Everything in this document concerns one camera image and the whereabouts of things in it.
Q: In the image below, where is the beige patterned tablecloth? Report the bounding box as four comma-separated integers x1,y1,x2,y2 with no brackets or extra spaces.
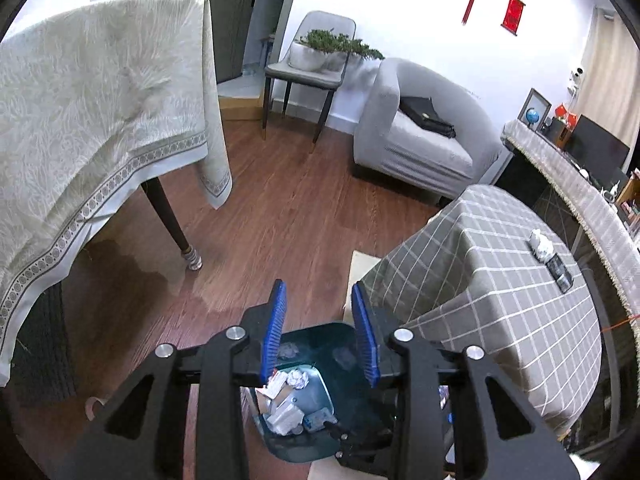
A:
0,0,233,386

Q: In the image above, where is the wooden desk shelf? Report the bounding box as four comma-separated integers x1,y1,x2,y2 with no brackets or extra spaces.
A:
617,170,640,241

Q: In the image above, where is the grey fringed desk cloth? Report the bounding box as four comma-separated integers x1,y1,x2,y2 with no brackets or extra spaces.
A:
501,120,640,331

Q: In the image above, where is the red hanging scroll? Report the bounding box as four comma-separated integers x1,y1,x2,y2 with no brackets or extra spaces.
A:
501,0,525,36

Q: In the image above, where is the dark brown box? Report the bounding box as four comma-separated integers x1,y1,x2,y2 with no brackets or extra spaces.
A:
550,120,573,148

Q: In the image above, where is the white paper carton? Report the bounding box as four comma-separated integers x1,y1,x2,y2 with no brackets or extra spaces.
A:
265,400,305,436

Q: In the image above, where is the dark ribbed mat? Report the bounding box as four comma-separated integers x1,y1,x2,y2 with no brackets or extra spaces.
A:
10,280,77,406

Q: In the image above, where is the framed globe picture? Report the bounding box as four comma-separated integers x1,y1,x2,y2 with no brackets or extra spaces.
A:
517,88,552,133

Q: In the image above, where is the teal plastic bin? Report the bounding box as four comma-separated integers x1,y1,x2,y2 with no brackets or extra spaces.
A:
248,322,406,463

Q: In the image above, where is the grey chair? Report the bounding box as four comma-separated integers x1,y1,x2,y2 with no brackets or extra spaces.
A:
262,10,358,153

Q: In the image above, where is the potted green plant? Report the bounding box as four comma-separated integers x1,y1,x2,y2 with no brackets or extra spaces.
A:
289,29,386,72

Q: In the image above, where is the dark grey door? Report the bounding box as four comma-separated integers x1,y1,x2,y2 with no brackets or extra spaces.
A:
192,0,266,86

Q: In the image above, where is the dark wooden table leg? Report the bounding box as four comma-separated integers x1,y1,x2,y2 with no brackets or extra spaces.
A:
140,177,203,271

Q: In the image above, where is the flat cardboard box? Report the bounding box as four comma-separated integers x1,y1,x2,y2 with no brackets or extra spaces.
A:
218,92,264,122

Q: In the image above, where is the black plastic packet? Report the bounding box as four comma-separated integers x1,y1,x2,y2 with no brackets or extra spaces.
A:
546,255,574,291

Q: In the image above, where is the white crumpled tissue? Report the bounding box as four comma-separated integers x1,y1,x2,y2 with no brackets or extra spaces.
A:
529,229,553,261

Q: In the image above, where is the grey armchair sofa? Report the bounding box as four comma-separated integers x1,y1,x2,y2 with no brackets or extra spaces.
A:
353,57,503,206

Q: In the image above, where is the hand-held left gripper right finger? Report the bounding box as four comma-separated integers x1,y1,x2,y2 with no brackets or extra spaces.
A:
351,282,581,480

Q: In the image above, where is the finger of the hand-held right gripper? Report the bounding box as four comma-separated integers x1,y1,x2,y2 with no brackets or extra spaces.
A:
327,422,397,468

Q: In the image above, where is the black monitor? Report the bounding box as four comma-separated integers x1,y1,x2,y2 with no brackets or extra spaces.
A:
564,115,631,181

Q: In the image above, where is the beige curtain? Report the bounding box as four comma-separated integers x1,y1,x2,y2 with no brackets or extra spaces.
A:
575,7,640,146

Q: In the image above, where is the grey checked tablecloth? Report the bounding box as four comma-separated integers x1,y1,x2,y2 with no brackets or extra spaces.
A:
360,185,603,436

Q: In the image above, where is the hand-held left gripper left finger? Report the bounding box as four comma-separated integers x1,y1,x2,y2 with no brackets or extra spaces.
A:
52,280,288,480

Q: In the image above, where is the black bag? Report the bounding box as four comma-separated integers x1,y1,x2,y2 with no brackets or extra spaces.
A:
398,96,457,139

